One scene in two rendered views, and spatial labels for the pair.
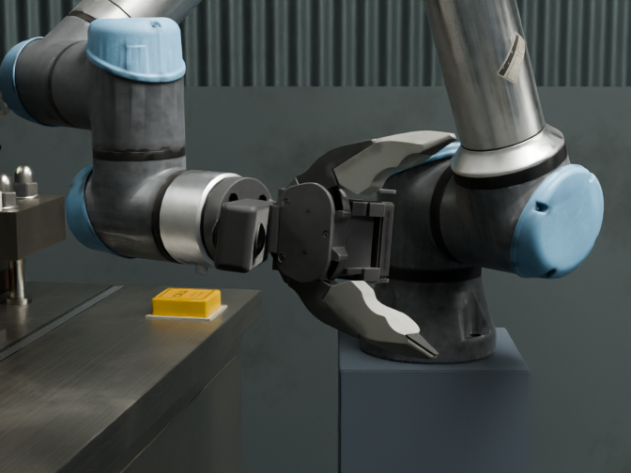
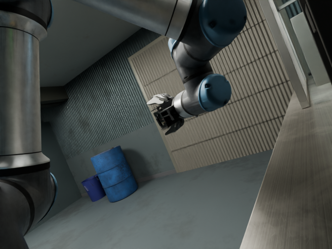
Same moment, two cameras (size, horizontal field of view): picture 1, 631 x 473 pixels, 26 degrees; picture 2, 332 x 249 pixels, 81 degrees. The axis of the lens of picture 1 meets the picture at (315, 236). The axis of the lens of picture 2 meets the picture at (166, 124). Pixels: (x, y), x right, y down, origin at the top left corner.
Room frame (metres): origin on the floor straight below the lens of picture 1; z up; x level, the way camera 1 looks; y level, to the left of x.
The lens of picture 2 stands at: (1.57, 0.26, 1.10)
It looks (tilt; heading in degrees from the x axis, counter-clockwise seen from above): 2 degrees down; 208
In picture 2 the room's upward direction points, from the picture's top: 23 degrees counter-clockwise
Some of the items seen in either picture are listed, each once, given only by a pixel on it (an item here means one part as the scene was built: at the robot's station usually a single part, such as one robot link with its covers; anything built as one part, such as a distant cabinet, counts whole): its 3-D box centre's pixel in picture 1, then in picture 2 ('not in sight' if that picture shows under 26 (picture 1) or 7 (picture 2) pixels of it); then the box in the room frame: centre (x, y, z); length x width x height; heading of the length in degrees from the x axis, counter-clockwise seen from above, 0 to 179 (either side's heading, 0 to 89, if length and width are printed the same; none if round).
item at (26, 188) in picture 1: (24, 180); not in sight; (1.77, 0.38, 1.05); 0.04 x 0.04 x 0.04
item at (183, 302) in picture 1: (186, 303); not in sight; (1.66, 0.16, 0.91); 0.07 x 0.07 x 0.02; 79
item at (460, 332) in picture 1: (428, 303); not in sight; (1.49, -0.13, 0.95); 0.15 x 0.15 x 0.10
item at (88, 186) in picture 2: not in sight; (95, 186); (-1.40, -3.61, 0.27); 0.48 x 0.42 x 0.54; 90
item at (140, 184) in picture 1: (140, 207); (205, 94); (1.10, 0.14, 1.11); 0.11 x 0.08 x 0.09; 53
